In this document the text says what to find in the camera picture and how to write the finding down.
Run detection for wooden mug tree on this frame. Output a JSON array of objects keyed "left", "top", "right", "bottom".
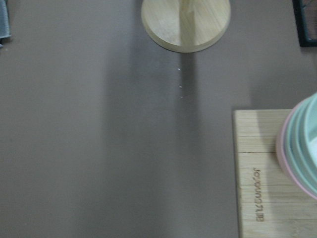
[{"left": 141, "top": 0, "right": 231, "bottom": 53}]

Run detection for stacked green bowls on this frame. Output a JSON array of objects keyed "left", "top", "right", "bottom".
[{"left": 275, "top": 94, "right": 317, "bottom": 199}]

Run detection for wooden cutting board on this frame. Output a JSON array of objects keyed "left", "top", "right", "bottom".
[{"left": 233, "top": 109, "right": 317, "bottom": 238}]

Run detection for grey folded cloths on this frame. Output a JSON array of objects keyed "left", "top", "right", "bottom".
[{"left": 0, "top": 0, "right": 11, "bottom": 48}]

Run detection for wire glass rack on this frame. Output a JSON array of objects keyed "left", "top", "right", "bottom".
[{"left": 292, "top": 0, "right": 317, "bottom": 47}]

